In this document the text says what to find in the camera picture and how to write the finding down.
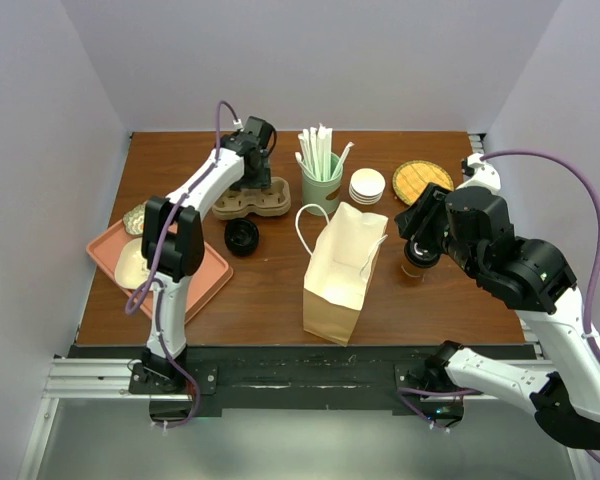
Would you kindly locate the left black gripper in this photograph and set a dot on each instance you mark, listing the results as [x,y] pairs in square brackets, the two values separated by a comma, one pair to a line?
[262,180]

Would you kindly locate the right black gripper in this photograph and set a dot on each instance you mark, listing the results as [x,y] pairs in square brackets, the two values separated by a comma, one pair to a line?
[412,223]

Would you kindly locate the black cup lid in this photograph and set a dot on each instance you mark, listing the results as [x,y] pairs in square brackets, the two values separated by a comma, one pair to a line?
[419,257]

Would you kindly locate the single brown paper cup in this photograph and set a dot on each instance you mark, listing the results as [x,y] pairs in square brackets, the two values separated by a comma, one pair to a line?
[412,270]

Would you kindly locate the stack of paper cups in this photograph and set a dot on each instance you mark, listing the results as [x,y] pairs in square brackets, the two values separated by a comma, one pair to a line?
[366,186]

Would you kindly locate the cardboard cup carrier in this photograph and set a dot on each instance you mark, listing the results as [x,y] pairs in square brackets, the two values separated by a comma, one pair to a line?
[274,201]

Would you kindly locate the brown paper bag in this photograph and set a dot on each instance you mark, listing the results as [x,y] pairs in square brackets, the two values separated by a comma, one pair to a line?
[340,270]

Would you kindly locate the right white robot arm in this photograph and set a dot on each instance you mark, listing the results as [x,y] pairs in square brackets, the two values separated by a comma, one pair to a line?
[531,277]

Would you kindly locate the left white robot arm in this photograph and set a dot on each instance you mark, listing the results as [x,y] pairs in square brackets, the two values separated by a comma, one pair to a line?
[173,244]

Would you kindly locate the yellow woven coaster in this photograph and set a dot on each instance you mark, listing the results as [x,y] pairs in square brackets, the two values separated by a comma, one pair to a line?
[411,178]

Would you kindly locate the wrapped straws bundle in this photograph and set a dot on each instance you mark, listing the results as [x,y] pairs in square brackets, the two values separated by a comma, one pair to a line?
[316,157]

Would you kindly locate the green straw holder cup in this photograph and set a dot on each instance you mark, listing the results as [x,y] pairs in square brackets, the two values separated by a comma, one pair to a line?
[325,194]

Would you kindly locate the stack of black lids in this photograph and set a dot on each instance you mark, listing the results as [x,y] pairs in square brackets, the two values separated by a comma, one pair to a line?
[241,237]

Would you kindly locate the small floral dish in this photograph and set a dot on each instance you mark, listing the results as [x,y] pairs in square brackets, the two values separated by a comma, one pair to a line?
[133,220]

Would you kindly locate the cream square bowl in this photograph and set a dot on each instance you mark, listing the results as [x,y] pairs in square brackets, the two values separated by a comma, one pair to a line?
[131,269]

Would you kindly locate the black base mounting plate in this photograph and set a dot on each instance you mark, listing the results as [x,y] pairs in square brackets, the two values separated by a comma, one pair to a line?
[208,381]

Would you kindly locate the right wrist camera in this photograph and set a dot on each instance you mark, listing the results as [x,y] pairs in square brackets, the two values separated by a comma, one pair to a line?
[480,173]

